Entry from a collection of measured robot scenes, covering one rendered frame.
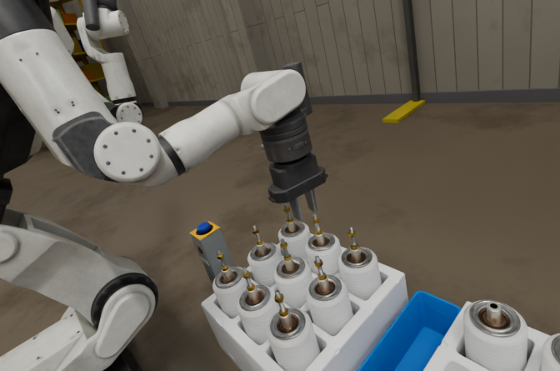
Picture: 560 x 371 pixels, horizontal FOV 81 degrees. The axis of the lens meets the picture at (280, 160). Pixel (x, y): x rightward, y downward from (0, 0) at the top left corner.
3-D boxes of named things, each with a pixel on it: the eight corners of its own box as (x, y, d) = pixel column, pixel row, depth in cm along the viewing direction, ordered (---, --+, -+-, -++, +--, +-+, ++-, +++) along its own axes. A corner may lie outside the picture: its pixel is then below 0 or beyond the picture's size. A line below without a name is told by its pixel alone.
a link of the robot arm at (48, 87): (87, 213, 39) (-38, 42, 35) (97, 207, 51) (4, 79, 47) (173, 161, 43) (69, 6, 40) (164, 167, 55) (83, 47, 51)
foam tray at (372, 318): (315, 456, 67) (294, 401, 60) (220, 348, 97) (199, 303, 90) (412, 324, 88) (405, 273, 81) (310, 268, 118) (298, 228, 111)
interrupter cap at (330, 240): (339, 246, 86) (338, 243, 86) (312, 255, 86) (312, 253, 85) (330, 231, 93) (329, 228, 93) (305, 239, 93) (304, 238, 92)
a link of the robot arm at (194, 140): (247, 133, 50) (132, 212, 42) (229, 142, 59) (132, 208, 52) (208, 72, 48) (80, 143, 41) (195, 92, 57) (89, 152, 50)
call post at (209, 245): (232, 318, 106) (199, 241, 94) (222, 308, 111) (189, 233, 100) (249, 303, 110) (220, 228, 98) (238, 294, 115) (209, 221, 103)
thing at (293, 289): (282, 324, 90) (265, 274, 83) (302, 300, 96) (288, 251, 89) (310, 340, 83) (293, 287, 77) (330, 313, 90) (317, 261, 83)
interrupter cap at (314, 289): (334, 305, 69) (333, 303, 69) (303, 297, 74) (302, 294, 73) (347, 280, 75) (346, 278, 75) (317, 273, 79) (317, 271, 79)
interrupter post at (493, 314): (499, 328, 56) (499, 313, 55) (483, 320, 58) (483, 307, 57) (504, 318, 58) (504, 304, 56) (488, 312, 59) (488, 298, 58)
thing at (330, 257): (355, 298, 92) (344, 246, 85) (323, 309, 91) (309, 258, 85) (342, 275, 101) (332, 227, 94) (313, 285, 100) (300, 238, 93)
